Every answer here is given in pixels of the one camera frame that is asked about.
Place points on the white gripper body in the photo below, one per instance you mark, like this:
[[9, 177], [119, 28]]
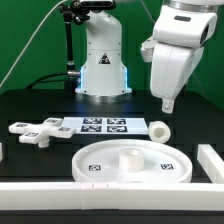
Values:
[[171, 69]]

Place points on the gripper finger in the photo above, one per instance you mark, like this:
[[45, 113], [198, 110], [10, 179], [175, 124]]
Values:
[[167, 106]]

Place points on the white round table top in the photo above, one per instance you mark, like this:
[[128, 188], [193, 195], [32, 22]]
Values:
[[131, 161]]

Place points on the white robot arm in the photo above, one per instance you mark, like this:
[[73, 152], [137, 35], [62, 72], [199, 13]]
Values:
[[184, 23]]

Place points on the white right fence bar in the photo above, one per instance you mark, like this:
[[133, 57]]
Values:
[[211, 162]]

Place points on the white fence bar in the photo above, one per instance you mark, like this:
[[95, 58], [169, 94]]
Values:
[[85, 196], [211, 162], [1, 152]]

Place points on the white marker sheet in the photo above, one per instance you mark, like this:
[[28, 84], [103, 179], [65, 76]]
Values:
[[103, 125]]

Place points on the white cross-shaped table base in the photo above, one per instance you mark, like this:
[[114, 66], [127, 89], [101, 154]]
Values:
[[40, 134]]

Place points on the white left fence bar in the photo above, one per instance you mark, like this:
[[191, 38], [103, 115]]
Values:
[[1, 152]]

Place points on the white front fence bar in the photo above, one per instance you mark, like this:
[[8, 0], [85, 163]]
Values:
[[85, 196]]

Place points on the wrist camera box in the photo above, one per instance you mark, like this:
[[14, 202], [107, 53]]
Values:
[[147, 49]]

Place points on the black camera on mount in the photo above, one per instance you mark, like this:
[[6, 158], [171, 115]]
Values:
[[95, 4]]

